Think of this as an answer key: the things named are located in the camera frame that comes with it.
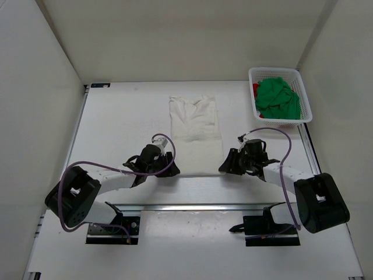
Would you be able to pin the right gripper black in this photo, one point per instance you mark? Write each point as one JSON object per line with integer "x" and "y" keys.
{"x": 230, "y": 165}

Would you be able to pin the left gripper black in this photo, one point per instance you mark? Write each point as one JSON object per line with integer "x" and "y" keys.
{"x": 172, "y": 171}

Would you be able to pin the white t shirt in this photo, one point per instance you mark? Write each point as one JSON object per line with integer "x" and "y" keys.
{"x": 196, "y": 135}

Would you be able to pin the green t shirt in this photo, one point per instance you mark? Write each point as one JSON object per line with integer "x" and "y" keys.
{"x": 277, "y": 100}

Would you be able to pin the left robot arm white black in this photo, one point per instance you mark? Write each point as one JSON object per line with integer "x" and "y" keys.
{"x": 73, "y": 199}

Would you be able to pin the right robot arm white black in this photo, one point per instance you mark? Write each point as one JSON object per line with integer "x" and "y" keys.
{"x": 320, "y": 205}

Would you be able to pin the red t shirt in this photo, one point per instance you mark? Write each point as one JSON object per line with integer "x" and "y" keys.
{"x": 255, "y": 86}

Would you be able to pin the white plastic basket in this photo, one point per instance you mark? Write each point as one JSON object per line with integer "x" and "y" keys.
{"x": 293, "y": 78}

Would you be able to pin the blue label sticker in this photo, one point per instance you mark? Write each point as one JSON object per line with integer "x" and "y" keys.
{"x": 100, "y": 85}

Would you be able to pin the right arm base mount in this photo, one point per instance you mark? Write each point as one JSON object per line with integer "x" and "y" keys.
{"x": 263, "y": 231}

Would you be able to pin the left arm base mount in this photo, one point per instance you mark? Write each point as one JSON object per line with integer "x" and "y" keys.
{"x": 114, "y": 227}

